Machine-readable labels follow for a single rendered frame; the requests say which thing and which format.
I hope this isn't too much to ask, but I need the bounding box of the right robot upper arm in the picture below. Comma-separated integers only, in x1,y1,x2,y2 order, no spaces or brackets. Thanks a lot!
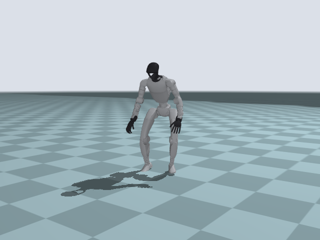
136,78,148,104

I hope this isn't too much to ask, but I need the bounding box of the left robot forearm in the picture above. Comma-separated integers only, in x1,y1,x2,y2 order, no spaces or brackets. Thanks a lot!
176,97,184,119

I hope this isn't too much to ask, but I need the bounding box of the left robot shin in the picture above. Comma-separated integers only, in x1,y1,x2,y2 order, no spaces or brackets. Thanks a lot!
169,138,178,165

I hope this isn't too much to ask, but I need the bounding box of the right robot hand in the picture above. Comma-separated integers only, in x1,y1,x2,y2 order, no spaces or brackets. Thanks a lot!
126,115,138,134

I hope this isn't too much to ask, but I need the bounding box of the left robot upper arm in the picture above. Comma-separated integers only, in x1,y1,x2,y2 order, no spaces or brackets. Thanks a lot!
165,78,180,105

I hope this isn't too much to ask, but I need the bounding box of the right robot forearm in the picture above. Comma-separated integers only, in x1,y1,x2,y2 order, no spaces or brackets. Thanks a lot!
131,98,141,119

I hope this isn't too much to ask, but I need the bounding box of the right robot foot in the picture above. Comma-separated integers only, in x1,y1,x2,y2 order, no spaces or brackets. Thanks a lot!
141,162,153,172

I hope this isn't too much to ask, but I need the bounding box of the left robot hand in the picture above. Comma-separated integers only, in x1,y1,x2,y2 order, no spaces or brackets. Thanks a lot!
170,116,182,134

